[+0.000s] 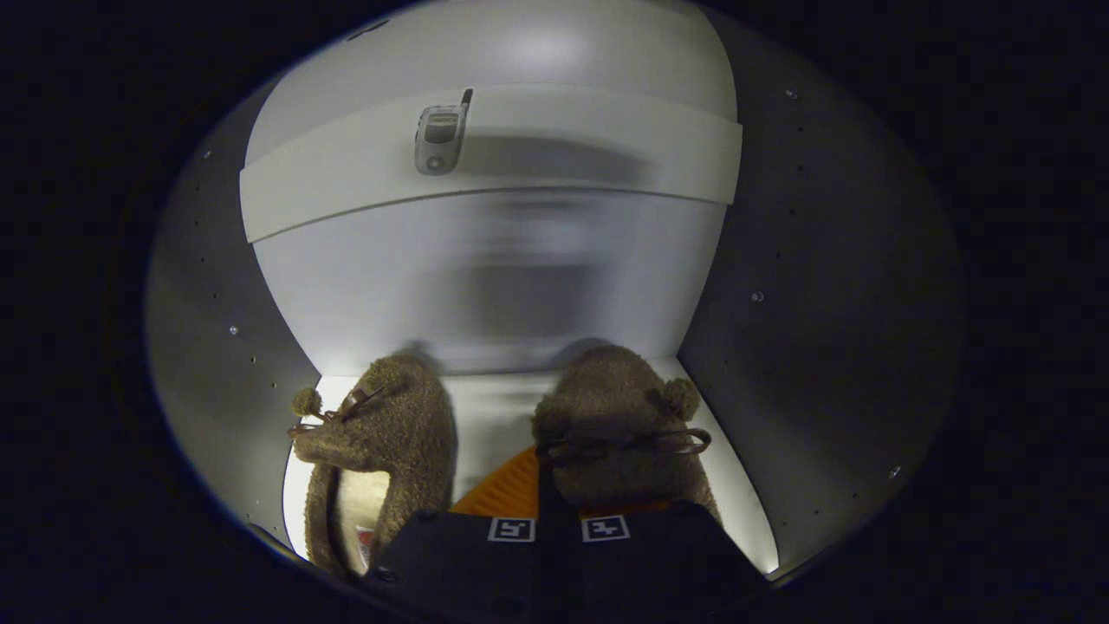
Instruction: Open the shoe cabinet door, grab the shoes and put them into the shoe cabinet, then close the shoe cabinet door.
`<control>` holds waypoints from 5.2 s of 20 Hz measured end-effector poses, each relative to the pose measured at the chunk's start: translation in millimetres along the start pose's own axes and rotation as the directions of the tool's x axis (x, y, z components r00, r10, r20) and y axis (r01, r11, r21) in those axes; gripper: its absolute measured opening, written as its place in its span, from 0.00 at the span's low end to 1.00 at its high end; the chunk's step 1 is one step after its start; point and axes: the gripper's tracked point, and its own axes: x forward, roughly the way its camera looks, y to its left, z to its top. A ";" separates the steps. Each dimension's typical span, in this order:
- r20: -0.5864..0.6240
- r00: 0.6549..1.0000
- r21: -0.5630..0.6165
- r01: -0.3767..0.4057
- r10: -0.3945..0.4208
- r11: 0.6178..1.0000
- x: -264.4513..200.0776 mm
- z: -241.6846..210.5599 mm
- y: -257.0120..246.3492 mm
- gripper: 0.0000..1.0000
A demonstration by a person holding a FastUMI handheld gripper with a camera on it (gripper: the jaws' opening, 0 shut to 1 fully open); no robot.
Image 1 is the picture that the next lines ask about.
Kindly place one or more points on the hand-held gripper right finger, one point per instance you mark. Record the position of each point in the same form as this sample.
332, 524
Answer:
658, 563

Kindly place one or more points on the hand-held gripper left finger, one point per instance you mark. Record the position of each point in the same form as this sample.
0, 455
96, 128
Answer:
450, 563

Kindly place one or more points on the brown fuzzy shoe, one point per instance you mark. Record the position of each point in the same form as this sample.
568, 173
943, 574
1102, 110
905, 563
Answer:
615, 390
407, 416

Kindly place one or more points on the grey shoe cabinet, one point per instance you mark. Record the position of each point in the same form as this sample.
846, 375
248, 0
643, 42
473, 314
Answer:
520, 286

